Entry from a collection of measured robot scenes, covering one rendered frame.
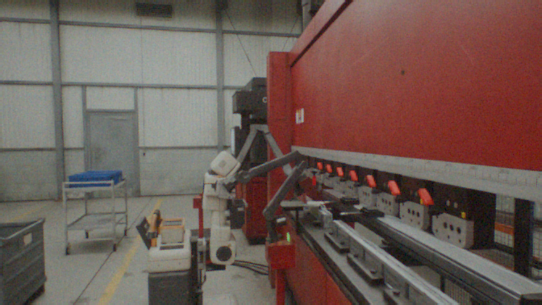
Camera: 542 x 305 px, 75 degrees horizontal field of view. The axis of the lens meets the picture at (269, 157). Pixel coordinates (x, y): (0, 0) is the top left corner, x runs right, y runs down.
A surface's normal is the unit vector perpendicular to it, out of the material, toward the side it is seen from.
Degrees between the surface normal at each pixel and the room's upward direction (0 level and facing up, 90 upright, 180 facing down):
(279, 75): 90
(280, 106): 90
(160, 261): 90
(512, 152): 90
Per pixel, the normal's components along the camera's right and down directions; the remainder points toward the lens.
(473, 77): -0.99, 0.01
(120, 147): 0.21, 0.05
